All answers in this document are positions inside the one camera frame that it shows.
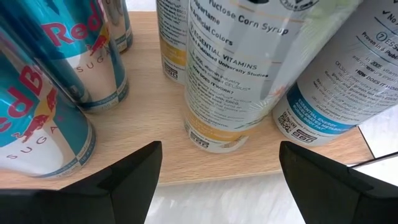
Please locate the wooden shelf black metal frame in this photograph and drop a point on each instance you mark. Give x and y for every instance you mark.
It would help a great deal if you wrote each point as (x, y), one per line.
(149, 102)

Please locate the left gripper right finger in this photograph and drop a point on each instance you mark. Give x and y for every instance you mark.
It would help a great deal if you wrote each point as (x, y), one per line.
(326, 193)

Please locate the blue silver Red Bull can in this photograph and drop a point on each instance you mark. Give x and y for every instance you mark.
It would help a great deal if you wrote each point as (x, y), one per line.
(93, 62)
(119, 31)
(46, 137)

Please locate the white Celsius can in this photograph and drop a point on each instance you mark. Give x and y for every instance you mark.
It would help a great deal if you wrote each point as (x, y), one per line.
(224, 93)

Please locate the Celsius Arctic Vibe can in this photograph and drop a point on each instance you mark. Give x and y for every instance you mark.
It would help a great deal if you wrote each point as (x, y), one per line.
(342, 77)

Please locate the Celsius Tropical Vibe can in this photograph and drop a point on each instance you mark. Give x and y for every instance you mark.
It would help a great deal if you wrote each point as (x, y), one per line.
(172, 46)

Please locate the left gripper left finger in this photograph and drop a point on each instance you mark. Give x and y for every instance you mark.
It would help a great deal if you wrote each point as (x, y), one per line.
(124, 193)

